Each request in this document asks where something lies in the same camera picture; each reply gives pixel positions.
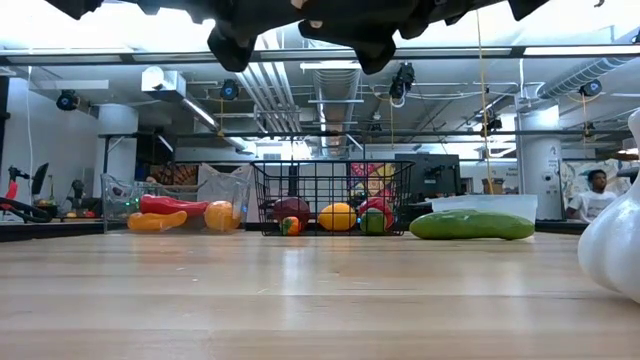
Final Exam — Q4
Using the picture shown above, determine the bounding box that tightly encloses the orange citrus fruit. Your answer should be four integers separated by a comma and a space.
317, 202, 358, 232

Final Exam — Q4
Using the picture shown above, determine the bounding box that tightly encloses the dark red apple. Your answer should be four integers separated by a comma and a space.
272, 196, 311, 231

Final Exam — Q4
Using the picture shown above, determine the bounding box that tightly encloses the green lime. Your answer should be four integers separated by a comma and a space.
359, 207, 387, 235

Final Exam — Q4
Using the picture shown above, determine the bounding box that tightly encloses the green cucumber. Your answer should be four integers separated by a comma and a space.
408, 209, 536, 241

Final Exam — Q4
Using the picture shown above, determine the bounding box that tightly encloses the white garlic bulb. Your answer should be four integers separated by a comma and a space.
578, 108, 640, 305

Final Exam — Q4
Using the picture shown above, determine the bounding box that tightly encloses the long red pepper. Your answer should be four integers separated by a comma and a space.
139, 194, 211, 218

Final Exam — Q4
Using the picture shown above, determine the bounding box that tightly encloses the orange carrot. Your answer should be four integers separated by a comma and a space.
127, 210, 189, 233

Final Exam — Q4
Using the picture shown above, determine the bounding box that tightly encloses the linear ceiling light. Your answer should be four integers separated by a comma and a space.
298, 61, 375, 72

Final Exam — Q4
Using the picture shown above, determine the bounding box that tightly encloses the black ceiling-hung device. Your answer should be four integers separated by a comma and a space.
388, 61, 416, 101

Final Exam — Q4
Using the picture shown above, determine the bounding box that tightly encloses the colourful poster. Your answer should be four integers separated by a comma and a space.
349, 162, 397, 197

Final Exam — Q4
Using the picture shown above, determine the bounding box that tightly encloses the white round column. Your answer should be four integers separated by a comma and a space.
516, 105, 565, 220

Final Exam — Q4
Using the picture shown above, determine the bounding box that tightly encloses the black equipment cabinet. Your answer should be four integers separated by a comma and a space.
393, 153, 462, 197

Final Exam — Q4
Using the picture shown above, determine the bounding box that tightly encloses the leaf-pattern painted panel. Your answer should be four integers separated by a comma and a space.
558, 158, 640, 219

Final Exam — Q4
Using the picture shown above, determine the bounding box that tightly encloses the small cardboard box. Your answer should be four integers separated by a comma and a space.
481, 177, 506, 196

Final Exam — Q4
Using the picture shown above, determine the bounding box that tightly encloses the small translucent plastic container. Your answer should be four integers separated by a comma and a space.
430, 194, 539, 236

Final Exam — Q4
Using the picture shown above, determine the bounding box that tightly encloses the person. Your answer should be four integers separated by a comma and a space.
566, 168, 619, 224

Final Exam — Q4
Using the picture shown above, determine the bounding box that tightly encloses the brown patterned crate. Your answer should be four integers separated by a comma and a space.
149, 163, 199, 187

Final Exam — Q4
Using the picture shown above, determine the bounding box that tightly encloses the large clear plastic bin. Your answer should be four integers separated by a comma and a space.
101, 172, 251, 234

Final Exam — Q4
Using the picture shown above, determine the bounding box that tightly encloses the black flat paddle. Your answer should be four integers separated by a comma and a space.
30, 162, 50, 197

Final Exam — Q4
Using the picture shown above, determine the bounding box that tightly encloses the red and black tool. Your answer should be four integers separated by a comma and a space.
6, 167, 30, 201

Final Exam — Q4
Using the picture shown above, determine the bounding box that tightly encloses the silver corrugated air duct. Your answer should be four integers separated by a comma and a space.
312, 68, 362, 157

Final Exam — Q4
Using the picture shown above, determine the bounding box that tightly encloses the ribbed white air duct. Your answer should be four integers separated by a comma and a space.
535, 54, 640, 100

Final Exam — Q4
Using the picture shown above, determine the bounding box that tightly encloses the blue black ceiling cable reel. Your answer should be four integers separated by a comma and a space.
219, 78, 241, 102
55, 89, 80, 112
578, 78, 603, 98

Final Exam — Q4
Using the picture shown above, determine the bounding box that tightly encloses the distant black frame beam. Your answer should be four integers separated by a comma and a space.
97, 128, 634, 141

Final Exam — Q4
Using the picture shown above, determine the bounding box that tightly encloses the black wire basket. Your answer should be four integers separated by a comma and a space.
249, 159, 416, 237

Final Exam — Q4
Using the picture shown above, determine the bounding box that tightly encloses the overhead frame beam with lights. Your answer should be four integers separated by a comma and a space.
0, 43, 640, 67

